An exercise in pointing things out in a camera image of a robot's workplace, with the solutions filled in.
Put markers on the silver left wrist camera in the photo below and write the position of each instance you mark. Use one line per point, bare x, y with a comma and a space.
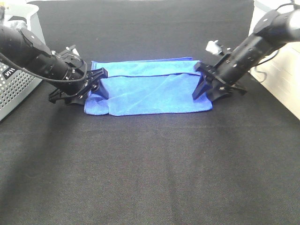
69, 54

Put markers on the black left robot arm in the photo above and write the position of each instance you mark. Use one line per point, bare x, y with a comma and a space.
66, 71

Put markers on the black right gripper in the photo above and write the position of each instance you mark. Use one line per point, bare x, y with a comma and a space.
218, 82

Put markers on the blue microfibre towel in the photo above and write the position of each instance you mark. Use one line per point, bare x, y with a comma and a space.
147, 87

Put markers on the white plastic storage box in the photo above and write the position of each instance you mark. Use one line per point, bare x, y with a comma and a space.
281, 75

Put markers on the grey towel in basket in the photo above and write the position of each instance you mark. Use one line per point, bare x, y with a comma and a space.
16, 24

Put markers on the grey perforated laundry basket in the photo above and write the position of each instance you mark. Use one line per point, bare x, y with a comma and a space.
15, 85

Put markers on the black table cover cloth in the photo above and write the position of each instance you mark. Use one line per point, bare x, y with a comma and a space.
238, 164

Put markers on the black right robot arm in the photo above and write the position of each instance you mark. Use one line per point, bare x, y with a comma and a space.
272, 31

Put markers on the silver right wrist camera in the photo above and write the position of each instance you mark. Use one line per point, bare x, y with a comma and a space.
216, 48

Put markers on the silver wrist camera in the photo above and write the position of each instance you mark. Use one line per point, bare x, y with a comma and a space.
216, 48
69, 54

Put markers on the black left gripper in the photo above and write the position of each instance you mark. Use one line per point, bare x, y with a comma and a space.
72, 88

